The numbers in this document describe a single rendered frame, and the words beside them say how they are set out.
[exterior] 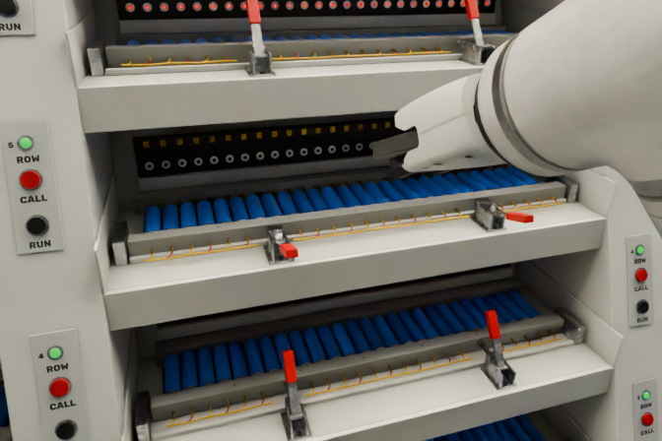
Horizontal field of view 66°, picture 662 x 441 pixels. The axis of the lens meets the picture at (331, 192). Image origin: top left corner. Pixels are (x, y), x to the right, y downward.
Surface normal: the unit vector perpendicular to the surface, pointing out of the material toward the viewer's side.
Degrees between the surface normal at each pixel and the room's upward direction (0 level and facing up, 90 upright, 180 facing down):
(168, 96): 111
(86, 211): 90
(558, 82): 97
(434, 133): 92
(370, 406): 21
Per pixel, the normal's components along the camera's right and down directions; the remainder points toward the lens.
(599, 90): -0.86, 0.43
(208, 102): 0.29, 0.40
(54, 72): 0.27, 0.06
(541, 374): 0.01, -0.91
